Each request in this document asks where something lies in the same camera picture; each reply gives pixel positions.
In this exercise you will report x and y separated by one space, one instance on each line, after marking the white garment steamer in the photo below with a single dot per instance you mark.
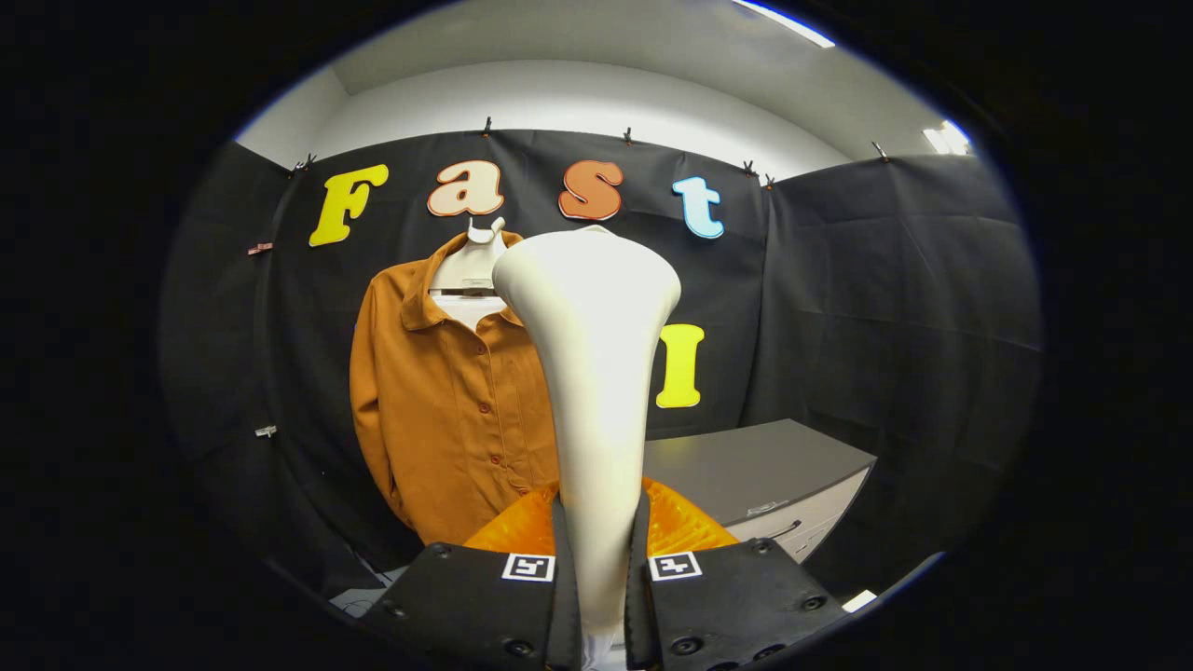
596 373

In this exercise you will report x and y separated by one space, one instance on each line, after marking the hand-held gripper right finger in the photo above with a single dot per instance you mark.
736 606

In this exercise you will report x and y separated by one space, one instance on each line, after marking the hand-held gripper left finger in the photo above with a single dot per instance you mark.
466 606

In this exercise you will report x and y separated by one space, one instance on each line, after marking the grey cabinet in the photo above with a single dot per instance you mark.
755 466

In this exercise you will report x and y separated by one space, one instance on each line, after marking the white mannequin torso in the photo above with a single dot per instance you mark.
471 275

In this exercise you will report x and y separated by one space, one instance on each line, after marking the long ceiling strip light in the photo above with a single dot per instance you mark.
785 23

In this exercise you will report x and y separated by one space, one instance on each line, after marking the orange button-up shirt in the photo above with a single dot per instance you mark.
447 410

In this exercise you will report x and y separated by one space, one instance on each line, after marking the black backdrop cloth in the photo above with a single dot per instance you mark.
885 308

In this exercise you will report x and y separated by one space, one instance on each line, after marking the small ceiling light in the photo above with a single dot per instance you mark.
947 138

